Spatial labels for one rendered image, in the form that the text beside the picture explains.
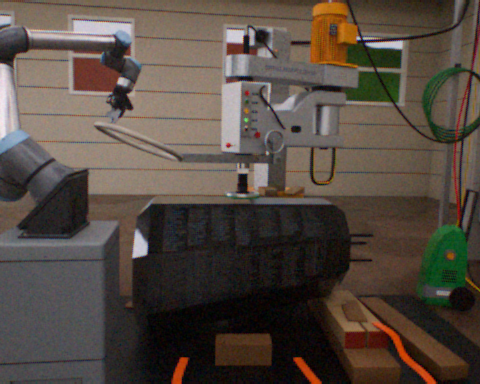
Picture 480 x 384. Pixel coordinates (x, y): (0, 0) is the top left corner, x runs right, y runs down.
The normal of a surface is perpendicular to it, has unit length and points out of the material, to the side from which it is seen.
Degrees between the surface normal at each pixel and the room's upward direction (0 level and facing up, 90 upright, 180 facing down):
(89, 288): 90
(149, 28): 90
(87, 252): 90
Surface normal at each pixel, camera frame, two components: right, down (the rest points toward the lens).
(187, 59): 0.14, 0.11
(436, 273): -0.18, 0.10
